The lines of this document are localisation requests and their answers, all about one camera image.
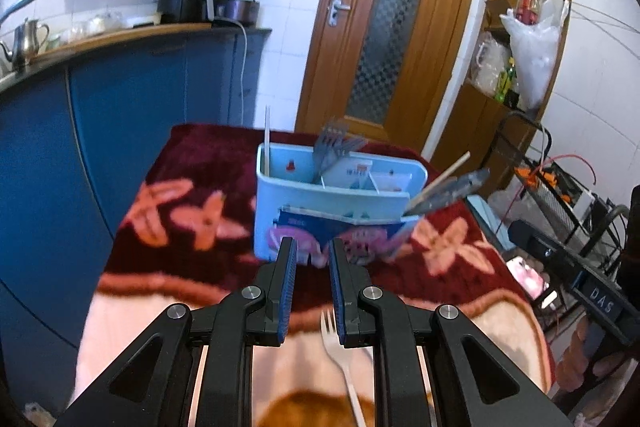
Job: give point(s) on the blue kitchen counter cabinet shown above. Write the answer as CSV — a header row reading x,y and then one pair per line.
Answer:
x,y
150,87

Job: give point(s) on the wooden chopstick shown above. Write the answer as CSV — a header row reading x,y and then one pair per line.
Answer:
x,y
447,174

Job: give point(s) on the white plastic bag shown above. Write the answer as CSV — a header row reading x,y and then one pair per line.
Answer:
x,y
535,57

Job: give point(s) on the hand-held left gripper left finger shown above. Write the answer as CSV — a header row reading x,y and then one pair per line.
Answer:
x,y
286,297

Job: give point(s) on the white utensil holder box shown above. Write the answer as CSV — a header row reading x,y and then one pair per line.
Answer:
x,y
280,212

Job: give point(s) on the maroon and pink floral blanket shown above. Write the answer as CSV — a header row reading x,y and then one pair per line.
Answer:
x,y
200,167

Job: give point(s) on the white plastic jug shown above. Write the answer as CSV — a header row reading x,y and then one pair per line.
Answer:
x,y
487,67

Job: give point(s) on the wooden corner shelf cabinet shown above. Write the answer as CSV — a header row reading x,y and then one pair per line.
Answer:
x,y
465,127

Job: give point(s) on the wooden door with glass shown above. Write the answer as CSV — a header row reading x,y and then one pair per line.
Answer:
x,y
360,57

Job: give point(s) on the pink printed packet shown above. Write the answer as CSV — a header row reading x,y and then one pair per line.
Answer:
x,y
525,277

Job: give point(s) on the red bottle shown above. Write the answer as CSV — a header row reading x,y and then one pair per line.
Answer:
x,y
526,4

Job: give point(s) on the green bottle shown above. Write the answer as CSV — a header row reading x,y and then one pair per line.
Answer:
x,y
507,84

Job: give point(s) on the steel table knife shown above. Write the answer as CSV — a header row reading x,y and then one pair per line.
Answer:
x,y
440,199
465,182

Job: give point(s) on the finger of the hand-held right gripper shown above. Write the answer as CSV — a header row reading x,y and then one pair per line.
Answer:
x,y
530,239

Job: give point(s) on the white chopstick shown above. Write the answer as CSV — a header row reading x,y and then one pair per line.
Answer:
x,y
268,142

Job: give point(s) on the steel kettle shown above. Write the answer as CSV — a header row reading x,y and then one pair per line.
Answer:
x,y
27,39

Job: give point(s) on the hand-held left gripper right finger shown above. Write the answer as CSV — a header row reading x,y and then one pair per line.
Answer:
x,y
340,297

